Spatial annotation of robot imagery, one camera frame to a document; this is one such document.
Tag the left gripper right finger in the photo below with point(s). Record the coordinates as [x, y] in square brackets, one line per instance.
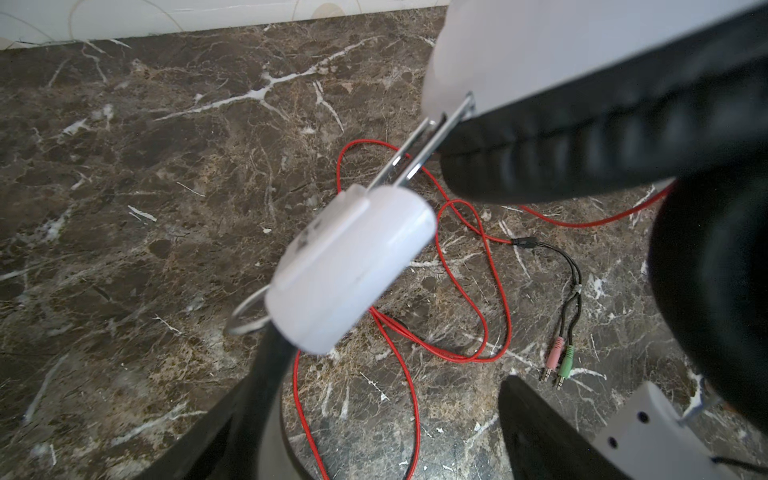
[540, 443]

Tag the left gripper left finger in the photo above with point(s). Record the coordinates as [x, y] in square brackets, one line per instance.
[196, 454]

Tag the white black red headphones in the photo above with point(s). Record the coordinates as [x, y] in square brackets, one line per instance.
[538, 101]

